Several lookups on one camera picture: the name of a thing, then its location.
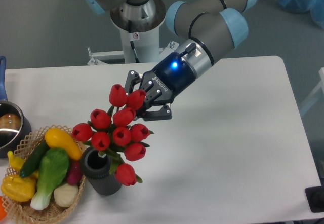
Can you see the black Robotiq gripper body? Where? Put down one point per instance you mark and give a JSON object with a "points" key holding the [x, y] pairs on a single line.
{"points": [[167, 80]]}

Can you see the green bok choy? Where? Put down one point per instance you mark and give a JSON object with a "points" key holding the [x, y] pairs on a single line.
{"points": [[52, 171]]}

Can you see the yellow squash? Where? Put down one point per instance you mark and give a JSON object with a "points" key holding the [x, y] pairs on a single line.
{"points": [[56, 137]]}

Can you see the white frame at right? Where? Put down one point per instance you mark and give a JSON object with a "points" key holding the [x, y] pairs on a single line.
{"points": [[313, 97]]}

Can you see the red tulip bouquet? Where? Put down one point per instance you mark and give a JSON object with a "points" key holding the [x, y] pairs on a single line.
{"points": [[110, 132]]}

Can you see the dark grey ribbed vase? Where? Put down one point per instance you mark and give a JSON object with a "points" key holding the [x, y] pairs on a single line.
{"points": [[96, 169]]}

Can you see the small yellow gourd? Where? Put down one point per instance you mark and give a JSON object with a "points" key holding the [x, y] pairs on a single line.
{"points": [[14, 161]]}

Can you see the blue handled saucepan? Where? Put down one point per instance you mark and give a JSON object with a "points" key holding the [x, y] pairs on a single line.
{"points": [[14, 125]]}

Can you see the dark green cucumber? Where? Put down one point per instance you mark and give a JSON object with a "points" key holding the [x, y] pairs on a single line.
{"points": [[32, 163]]}

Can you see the purple radish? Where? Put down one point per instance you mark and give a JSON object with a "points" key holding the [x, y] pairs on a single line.
{"points": [[74, 175]]}

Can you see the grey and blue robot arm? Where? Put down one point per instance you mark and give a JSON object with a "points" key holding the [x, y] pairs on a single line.
{"points": [[184, 40]]}

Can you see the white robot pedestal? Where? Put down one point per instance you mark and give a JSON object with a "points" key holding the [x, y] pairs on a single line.
{"points": [[139, 29]]}

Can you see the black device at table edge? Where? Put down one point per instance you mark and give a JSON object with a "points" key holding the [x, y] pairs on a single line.
{"points": [[315, 198]]}

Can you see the yellow bell pepper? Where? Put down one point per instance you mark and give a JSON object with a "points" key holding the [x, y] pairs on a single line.
{"points": [[17, 188]]}

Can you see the orange fruit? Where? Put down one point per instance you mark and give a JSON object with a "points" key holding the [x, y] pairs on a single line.
{"points": [[3, 213]]}

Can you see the white garlic bulb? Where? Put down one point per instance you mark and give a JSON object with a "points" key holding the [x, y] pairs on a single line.
{"points": [[65, 194]]}

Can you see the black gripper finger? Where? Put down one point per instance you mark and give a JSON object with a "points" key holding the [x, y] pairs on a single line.
{"points": [[132, 79], [164, 113]]}

